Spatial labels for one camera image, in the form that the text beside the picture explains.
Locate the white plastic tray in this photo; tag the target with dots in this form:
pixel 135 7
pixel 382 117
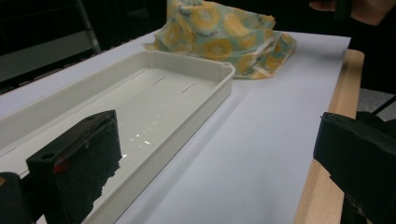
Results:
pixel 162 102

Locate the white paper sheet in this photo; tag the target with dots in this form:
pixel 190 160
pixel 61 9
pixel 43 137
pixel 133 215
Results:
pixel 249 140

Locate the grey metal stand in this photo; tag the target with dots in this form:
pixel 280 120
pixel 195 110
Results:
pixel 46 46

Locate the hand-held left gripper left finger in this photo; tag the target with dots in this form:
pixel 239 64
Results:
pixel 81 161

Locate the yellow floral patterned face mask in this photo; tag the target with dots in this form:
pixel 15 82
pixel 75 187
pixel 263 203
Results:
pixel 218 40

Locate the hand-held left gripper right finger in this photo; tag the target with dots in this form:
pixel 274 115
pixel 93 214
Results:
pixel 358 155

